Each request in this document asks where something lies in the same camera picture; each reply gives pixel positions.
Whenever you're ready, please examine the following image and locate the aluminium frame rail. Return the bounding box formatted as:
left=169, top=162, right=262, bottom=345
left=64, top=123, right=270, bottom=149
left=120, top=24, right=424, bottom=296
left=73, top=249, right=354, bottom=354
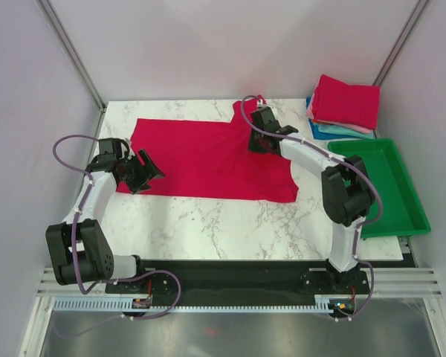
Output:
left=19, top=253, right=446, bottom=356

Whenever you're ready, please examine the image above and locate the left aluminium corner post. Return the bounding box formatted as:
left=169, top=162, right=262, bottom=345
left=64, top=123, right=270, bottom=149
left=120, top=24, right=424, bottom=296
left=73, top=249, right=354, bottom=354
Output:
left=36, top=0, right=106, bottom=112

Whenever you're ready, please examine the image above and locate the green plastic tray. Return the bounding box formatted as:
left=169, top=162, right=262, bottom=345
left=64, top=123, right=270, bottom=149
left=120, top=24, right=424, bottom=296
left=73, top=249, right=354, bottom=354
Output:
left=328, top=138, right=431, bottom=239

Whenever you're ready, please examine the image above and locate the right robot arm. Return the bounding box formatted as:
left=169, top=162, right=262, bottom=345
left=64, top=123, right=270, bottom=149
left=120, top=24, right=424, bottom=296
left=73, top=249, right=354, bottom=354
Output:
left=242, top=103, right=379, bottom=293

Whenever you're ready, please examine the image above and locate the folded teal t shirt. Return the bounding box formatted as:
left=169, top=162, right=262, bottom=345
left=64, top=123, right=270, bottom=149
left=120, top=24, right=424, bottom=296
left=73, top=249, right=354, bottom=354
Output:
left=315, top=123, right=375, bottom=139

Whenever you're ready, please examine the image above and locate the red t shirt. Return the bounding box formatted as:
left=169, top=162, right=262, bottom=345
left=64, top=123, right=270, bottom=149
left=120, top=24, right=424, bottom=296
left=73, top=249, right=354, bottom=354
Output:
left=312, top=74, right=381, bottom=130
left=131, top=99, right=299, bottom=203

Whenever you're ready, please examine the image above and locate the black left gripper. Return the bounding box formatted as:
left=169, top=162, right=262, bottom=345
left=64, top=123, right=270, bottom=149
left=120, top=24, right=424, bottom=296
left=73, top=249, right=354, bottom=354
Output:
left=120, top=149, right=165, bottom=195

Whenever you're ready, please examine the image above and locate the right aluminium corner post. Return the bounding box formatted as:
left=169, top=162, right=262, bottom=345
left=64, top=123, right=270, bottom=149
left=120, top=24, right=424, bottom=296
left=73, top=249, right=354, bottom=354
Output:
left=372, top=0, right=431, bottom=87

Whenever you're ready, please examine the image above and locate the white slotted cable duct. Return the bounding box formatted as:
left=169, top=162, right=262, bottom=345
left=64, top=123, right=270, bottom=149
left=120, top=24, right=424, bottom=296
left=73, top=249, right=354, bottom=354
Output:
left=53, top=297, right=355, bottom=314

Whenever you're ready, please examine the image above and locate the folded red t shirt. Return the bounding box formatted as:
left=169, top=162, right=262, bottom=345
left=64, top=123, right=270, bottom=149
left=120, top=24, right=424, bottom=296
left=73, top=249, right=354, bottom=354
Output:
left=312, top=74, right=381, bottom=130

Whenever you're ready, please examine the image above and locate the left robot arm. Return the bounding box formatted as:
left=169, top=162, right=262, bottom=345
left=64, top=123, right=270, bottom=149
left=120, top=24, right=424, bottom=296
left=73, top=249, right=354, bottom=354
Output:
left=45, top=138, right=165, bottom=295

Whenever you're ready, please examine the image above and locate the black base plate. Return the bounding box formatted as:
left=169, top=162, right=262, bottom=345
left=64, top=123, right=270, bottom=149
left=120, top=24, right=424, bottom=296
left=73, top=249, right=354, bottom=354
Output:
left=106, top=260, right=369, bottom=308

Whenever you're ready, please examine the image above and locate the aluminium corner post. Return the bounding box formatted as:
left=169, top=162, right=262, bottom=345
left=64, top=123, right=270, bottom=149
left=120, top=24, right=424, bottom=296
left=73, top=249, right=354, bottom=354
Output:
left=372, top=0, right=431, bottom=87
left=36, top=0, right=106, bottom=112

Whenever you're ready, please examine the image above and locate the folded orange t shirt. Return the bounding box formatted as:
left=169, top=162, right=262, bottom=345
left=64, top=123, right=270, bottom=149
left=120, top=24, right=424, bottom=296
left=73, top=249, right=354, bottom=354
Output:
left=312, top=119, right=333, bottom=125

